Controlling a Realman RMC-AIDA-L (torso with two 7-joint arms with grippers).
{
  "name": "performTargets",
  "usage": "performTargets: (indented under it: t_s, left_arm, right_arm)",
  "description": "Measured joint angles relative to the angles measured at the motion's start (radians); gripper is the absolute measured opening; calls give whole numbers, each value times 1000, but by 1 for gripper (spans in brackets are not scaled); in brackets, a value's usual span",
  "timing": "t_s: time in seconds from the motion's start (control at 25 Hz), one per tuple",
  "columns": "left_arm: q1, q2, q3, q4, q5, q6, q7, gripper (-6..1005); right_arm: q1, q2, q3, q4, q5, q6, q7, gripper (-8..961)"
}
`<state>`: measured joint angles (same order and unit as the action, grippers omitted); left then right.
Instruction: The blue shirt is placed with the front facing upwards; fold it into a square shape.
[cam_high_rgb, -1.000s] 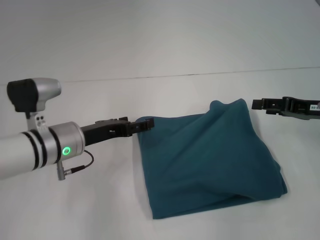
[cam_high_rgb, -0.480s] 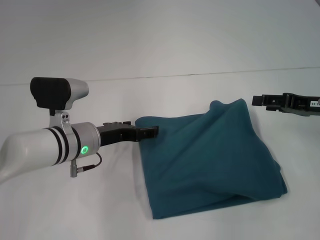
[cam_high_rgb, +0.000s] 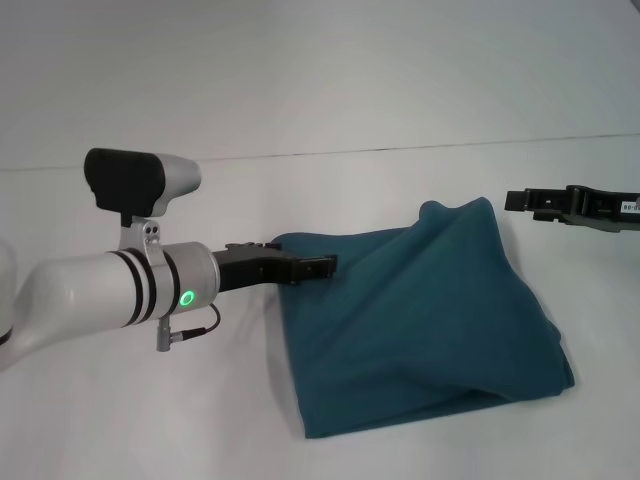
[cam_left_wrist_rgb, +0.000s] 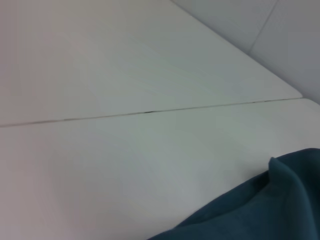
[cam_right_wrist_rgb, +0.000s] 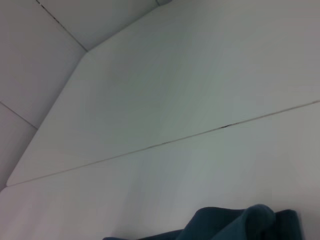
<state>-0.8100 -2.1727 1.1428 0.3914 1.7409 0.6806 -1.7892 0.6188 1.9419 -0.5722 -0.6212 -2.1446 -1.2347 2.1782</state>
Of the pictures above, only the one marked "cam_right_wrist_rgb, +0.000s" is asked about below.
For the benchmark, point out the teal blue printed t-shirt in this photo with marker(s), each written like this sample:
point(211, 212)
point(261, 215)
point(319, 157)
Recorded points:
point(225, 225)

